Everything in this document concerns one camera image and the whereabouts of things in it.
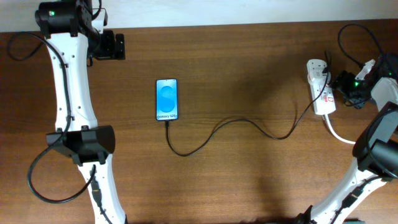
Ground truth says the black USB charging cable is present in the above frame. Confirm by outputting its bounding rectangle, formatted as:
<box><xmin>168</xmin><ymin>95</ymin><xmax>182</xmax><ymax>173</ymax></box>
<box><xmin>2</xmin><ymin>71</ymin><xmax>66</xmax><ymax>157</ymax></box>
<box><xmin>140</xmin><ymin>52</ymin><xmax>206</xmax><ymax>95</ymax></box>
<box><xmin>164</xmin><ymin>49</ymin><xmax>333</xmax><ymax>157</ymax></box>

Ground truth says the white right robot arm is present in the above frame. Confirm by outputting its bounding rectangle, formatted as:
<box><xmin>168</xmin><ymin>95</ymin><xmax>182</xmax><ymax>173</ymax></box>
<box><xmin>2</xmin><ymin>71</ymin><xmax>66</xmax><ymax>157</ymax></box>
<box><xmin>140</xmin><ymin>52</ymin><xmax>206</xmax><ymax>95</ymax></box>
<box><xmin>293</xmin><ymin>77</ymin><xmax>397</xmax><ymax>224</ymax></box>

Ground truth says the white power strip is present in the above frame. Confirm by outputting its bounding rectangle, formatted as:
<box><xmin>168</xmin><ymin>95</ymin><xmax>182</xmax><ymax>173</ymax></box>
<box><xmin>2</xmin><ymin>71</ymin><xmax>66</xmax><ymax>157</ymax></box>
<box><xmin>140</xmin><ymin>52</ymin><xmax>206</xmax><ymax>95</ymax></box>
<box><xmin>307</xmin><ymin>59</ymin><xmax>336</xmax><ymax>116</ymax></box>

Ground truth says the white USB charger adapter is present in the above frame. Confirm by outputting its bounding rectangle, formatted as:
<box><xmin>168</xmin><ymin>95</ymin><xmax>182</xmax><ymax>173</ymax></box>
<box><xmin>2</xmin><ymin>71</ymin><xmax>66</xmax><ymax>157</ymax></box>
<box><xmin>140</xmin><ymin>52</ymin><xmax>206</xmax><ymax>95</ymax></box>
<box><xmin>307</xmin><ymin>69</ymin><xmax>330</xmax><ymax>85</ymax></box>

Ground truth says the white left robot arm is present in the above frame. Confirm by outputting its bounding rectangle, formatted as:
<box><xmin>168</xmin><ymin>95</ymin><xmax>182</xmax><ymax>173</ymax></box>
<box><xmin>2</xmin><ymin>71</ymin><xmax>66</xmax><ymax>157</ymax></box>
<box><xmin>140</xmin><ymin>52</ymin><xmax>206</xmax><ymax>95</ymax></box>
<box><xmin>35</xmin><ymin>1</ymin><xmax>127</xmax><ymax>223</ymax></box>

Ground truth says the white power strip cord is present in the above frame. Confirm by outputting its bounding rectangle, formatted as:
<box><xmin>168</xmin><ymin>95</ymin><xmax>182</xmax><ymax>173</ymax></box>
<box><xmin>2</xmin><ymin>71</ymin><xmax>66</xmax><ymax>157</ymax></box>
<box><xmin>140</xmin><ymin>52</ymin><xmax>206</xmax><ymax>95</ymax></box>
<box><xmin>322</xmin><ymin>113</ymin><xmax>357</xmax><ymax>146</ymax></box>

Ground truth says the blue Galaxy smartphone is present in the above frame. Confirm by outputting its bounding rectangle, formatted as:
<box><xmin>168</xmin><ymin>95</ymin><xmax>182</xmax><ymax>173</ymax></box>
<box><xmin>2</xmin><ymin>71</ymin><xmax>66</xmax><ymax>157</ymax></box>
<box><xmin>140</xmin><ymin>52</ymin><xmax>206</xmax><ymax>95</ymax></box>
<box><xmin>155</xmin><ymin>79</ymin><xmax>178</xmax><ymax>121</ymax></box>

